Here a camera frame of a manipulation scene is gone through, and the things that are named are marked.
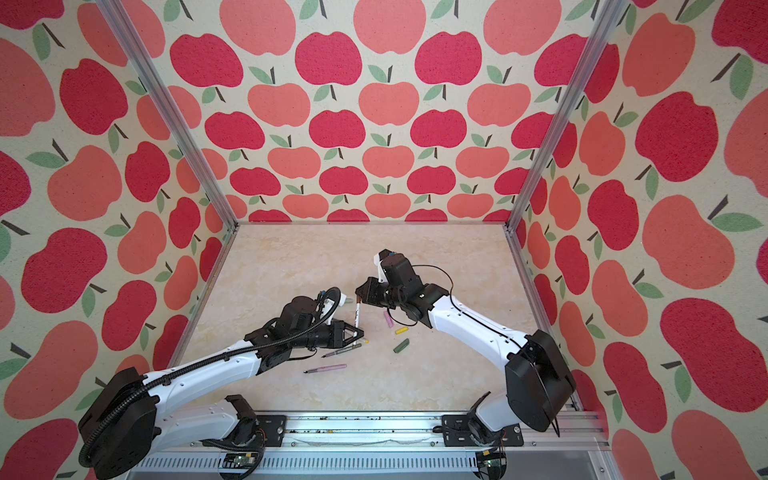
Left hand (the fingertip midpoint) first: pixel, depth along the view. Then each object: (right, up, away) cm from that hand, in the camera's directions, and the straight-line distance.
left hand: (366, 338), depth 75 cm
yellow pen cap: (+10, -2, +17) cm, 20 cm away
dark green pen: (-8, -7, +11) cm, 16 cm away
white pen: (-3, +5, +3) cm, 7 cm away
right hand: (-2, +12, +4) cm, 13 cm away
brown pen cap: (-2, +10, +4) cm, 11 cm away
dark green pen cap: (+10, -6, +13) cm, 17 cm away
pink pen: (-8, -11, +9) cm, 16 cm away
